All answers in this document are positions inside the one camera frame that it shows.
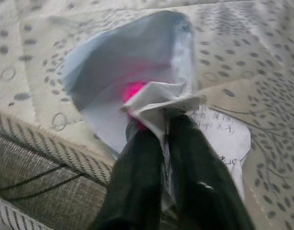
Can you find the white pillow with handwriting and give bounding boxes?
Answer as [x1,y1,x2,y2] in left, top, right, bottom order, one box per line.
[62,9,252,211]

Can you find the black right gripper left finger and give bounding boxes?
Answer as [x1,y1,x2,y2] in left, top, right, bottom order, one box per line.
[88,124,165,230]

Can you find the white patterned mattress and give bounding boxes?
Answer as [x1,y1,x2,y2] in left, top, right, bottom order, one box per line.
[0,0,294,230]

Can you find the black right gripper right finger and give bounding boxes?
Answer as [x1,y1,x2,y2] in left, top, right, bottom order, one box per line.
[166,110,256,230]

